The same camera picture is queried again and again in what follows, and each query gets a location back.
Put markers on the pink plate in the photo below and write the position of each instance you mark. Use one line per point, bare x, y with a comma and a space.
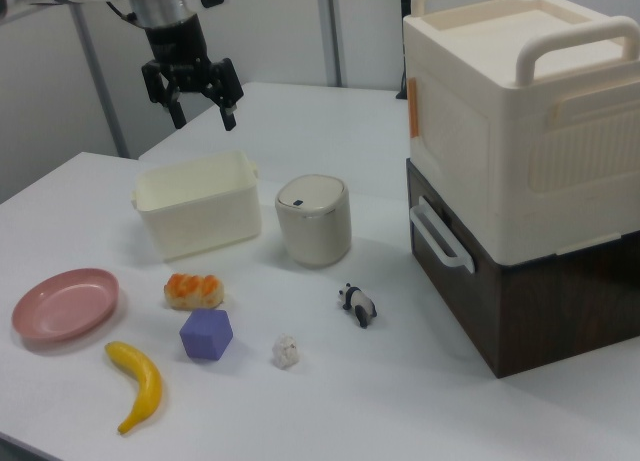
65, 306

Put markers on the grey slanted partition post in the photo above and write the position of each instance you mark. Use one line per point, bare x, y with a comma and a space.
113, 106

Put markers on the panda figurine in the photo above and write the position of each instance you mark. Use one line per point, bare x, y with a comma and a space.
361, 305

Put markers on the purple cube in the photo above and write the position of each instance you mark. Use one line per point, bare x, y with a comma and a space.
205, 336

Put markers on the small white crumpled lump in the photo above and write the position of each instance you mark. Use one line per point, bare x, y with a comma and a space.
285, 352

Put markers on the dark brown wooden drawer box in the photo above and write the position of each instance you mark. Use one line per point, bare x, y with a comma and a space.
550, 316

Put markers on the small beige trash can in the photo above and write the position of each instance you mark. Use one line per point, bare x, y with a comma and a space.
312, 226

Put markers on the yellow banana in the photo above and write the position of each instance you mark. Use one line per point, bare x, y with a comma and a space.
145, 381

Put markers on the grey upright partition post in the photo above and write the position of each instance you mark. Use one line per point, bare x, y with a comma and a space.
336, 31

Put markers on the orange glazed bread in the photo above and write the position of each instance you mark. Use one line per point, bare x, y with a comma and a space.
195, 293

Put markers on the cream plastic basket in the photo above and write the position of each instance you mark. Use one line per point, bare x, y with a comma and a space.
200, 226

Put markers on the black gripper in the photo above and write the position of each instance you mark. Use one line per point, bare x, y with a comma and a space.
175, 46

